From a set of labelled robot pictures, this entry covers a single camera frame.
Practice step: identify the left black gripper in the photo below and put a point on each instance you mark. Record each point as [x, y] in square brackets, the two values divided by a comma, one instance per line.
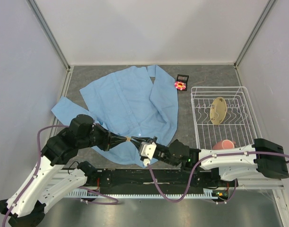
[110, 138]

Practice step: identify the white slotted cable duct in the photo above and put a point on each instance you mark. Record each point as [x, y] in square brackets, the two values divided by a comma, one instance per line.
[151, 192]

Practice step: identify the pink flower plush brooch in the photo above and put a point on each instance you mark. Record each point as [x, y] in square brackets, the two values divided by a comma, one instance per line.
[180, 85]

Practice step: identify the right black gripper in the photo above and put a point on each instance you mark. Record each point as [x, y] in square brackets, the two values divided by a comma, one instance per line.
[140, 139]

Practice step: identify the pink ceramic cup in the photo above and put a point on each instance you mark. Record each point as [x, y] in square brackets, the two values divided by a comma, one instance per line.
[224, 144]

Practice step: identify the black plastic frame back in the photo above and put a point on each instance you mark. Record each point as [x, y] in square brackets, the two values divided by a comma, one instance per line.
[182, 78]

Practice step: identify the white wire dish rack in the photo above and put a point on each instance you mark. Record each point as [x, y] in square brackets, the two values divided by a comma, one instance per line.
[239, 125]

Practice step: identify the beige ceramic plate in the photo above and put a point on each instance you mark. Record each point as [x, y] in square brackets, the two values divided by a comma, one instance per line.
[218, 111]

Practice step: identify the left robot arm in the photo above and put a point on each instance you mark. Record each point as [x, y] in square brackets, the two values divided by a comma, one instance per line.
[28, 206]

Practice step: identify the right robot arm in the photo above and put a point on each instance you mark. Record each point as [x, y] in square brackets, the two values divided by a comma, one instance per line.
[263, 156]

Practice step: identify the light blue shirt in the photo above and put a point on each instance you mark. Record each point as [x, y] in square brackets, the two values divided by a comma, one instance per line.
[140, 102]

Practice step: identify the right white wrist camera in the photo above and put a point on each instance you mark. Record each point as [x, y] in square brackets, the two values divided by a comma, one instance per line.
[146, 151]

